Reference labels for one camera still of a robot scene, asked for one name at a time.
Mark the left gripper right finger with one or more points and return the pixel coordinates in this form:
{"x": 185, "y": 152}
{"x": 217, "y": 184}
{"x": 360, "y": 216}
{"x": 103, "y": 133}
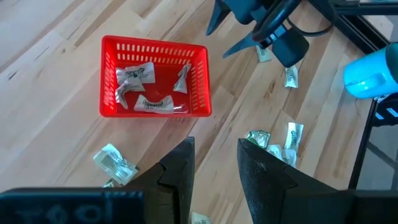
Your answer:
{"x": 273, "y": 193}

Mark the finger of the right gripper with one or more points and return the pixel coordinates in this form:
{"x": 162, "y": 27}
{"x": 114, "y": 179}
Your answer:
{"x": 219, "y": 15}
{"x": 245, "y": 42}

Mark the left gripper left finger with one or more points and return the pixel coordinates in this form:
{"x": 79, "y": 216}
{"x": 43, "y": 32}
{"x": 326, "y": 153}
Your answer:
{"x": 174, "y": 180}

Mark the red plastic basket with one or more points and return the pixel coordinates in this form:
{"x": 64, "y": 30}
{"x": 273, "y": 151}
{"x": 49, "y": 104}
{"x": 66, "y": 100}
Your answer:
{"x": 161, "y": 88}

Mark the teal ceramic mug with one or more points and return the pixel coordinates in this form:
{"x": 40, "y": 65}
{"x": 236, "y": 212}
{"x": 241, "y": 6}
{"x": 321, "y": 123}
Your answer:
{"x": 370, "y": 74}

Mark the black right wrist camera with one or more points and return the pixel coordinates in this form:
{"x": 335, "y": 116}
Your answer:
{"x": 290, "y": 46}

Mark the black aluminium table frame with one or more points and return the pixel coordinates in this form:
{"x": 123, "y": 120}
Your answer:
{"x": 363, "y": 147}

